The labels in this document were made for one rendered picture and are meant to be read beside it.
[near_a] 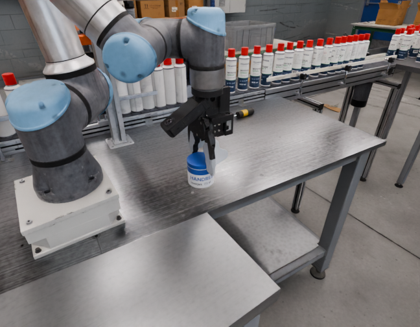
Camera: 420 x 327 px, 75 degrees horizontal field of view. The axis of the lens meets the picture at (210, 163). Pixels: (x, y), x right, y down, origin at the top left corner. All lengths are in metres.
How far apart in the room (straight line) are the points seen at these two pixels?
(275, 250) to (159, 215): 0.86
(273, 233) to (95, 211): 1.06
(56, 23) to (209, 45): 0.32
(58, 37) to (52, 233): 0.41
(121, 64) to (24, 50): 5.04
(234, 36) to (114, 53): 2.42
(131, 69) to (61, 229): 0.38
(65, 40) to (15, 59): 4.81
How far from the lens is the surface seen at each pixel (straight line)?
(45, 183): 0.70
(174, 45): 0.59
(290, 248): 1.49
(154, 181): 0.84
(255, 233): 1.53
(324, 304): 1.63
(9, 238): 0.80
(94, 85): 0.72
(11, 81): 1.13
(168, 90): 1.23
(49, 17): 0.70
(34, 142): 0.64
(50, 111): 0.61
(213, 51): 0.58
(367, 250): 1.96
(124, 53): 0.47
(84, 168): 0.68
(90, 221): 0.69
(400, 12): 6.23
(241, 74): 1.41
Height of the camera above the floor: 1.32
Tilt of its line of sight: 32 degrees down
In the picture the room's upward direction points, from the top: straight up
